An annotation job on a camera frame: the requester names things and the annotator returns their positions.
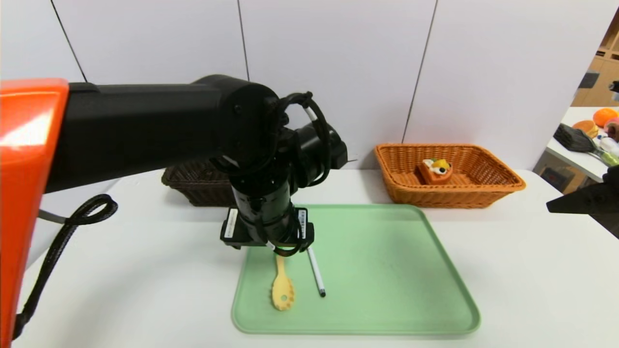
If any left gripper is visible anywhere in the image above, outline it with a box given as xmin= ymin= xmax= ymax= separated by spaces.
xmin=220 ymin=184 xmax=315 ymax=253

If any yellow spoon with green handle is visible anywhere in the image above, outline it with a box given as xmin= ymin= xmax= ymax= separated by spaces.
xmin=271 ymin=254 xmax=296 ymax=311

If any white stylus pen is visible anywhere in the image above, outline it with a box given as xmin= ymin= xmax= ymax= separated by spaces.
xmin=307 ymin=246 xmax=327 ymax=297

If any toy waffle slice with fruit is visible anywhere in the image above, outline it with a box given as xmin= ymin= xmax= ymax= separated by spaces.
xmin=417 ymin=158 xmax=454 ymax=185

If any dark brown wicker basket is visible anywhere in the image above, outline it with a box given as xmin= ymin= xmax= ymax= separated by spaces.
xmin=161 ymin=159 xmax=238 ymax=207

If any orange wicker basket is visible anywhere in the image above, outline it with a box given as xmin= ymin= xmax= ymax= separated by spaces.
xmin=375 ymin=143 xmax=527 ymax=209

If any light green plastic tray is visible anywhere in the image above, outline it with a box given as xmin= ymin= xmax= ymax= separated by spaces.
xmin=232 ymin=203 xmax=482 ymax=335

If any brown cardboard box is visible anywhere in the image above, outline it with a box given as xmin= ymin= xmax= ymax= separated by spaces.
xmin=538 ymin=166 xmax=583 ymax=199

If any black brush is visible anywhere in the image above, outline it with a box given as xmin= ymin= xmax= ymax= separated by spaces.
xmin=553 ymin=123 xmax=597 ymax=154

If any white side table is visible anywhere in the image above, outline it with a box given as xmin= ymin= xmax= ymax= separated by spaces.
xmin=545 ymin=107 xmax=619 ymax=184

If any toy bread bun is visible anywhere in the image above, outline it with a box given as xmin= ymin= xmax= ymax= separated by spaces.
xmin=572 ymin=120 xmax=599 ymax=139

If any green toy vegetable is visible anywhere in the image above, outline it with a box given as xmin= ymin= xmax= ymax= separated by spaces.
xmin=594 ymin=149 xmax=619 ymax=168

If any white toy item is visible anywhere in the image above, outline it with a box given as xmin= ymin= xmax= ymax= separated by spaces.
xmin=597 ymin=136 xmax=619 ymax=156

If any orange toy fruit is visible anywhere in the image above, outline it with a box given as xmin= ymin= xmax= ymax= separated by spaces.
xmin=592 ymin=108 xmax=619 ymax=128

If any wooden shelf unit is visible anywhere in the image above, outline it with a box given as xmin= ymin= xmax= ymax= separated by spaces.
xmin=571 ymin=5 xmax=619 ymax=108

